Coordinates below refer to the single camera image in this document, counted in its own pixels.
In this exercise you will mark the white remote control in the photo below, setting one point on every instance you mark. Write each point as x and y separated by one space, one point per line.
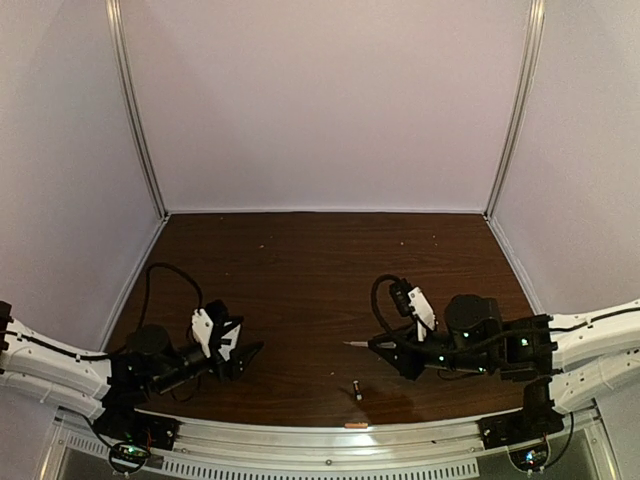
229 342

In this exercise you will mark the right round circuit board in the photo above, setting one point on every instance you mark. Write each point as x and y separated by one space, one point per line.
530 458

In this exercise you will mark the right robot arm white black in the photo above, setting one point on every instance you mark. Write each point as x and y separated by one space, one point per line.
564 360

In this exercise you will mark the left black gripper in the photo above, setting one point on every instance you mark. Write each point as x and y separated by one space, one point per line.
223 356

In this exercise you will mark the orange black battery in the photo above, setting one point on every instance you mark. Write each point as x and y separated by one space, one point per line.
357 390
354 425

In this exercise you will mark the right aluminium corner post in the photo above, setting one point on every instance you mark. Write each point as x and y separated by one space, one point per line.
529 61

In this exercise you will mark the aluminium corner post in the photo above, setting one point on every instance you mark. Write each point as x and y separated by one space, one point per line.
132 109
529 61

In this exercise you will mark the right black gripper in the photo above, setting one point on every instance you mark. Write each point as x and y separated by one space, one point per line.
413 357

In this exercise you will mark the front aluminium rail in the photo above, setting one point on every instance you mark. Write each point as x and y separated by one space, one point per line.
450 449

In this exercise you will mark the left round circuit board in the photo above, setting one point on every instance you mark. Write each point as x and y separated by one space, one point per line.
126 458

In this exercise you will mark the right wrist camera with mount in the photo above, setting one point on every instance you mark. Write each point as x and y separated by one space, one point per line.
411 302

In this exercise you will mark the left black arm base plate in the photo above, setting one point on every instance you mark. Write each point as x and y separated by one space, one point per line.
143 429

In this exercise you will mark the clear handle screwdriver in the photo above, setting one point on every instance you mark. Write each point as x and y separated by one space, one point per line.
357 344

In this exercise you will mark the round circuit board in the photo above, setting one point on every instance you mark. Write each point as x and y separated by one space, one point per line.
126 458
530 458

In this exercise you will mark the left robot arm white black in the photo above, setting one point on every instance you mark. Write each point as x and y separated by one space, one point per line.
107 387

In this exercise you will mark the left aluminium corner post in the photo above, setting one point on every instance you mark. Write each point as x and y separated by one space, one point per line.
132 109

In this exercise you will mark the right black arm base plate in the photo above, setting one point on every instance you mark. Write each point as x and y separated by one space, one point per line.
518 426

